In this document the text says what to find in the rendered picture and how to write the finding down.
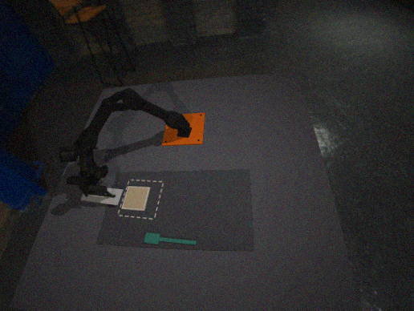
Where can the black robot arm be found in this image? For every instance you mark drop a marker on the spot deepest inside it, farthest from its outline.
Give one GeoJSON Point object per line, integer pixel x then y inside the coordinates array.
{"type": "Point", "coordinates": [88, 138]}

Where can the beige square tile with dark centre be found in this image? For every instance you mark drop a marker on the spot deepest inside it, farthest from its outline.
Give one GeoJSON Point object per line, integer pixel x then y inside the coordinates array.
{"type": "Point", "coordinates": [136, 198]}

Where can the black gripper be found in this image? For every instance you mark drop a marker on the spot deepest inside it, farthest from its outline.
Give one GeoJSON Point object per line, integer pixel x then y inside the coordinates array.
{"type": "Point", "coordinates": [82, 181]}

